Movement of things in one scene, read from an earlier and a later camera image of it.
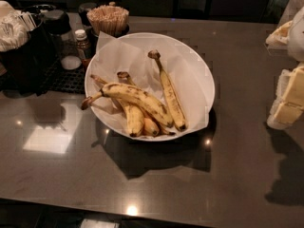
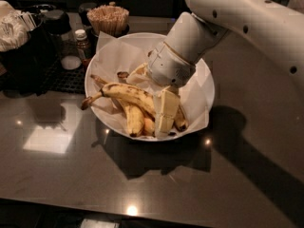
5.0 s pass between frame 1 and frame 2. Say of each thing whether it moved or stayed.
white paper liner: stayed
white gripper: moved
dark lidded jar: stayed
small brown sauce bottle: stayed
